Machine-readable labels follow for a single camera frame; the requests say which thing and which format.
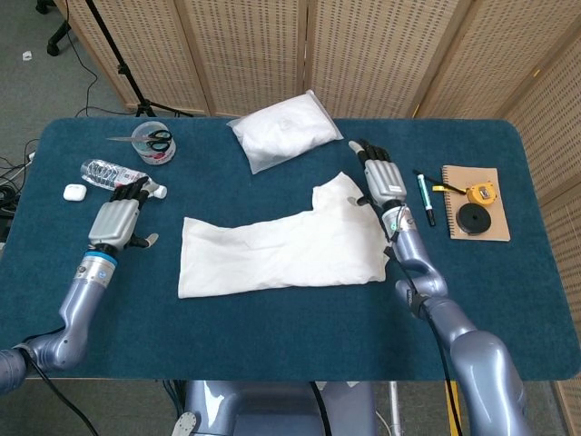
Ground black round disc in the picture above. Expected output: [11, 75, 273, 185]
[456, 203, 492, 235]

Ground white plastic bag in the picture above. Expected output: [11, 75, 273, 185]
[225, 89, 344, 175]

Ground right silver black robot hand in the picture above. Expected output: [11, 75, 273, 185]
[346, 138, 409, 211]

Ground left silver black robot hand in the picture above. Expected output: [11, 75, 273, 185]
[87, 176, 160, 253]

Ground black floor cable bundle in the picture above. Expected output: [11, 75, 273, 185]
[0, 138, 42, 242]

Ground green white marker pen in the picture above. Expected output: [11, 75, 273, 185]
[411, 169, 437, 227]

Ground black tripod stand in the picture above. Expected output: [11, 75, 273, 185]
[84, 0, 194, 118]

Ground blue-grey robot torso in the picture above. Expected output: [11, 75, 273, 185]
[171, 380, 379, 436]

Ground brown spiral notebook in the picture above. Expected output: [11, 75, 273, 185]
[441, 165, 511, 243]

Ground white t-shirt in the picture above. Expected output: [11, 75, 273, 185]
[177, 171, 390, 300]

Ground black office chair base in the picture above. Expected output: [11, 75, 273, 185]
[35, 0, 74, 57]

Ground clear plastic water bottle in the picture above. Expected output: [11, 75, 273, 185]
[80, 158, 168, 200]

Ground clear round plastic jar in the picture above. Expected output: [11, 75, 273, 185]
[131, 120, 177, 167]

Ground white metal table leg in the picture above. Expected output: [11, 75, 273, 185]
[389, 381, 403, 436]

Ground woven wooden folding screen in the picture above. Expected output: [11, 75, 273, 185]
[54, 0, 581, 436]

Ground black-handled scissors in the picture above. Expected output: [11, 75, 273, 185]
[105, 129, 173, 153]

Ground yellow tape measure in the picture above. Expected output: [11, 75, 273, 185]
[431, 181, 498, 205]

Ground teal blue table mat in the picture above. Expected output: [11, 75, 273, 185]
[0, 117, 581, 382]

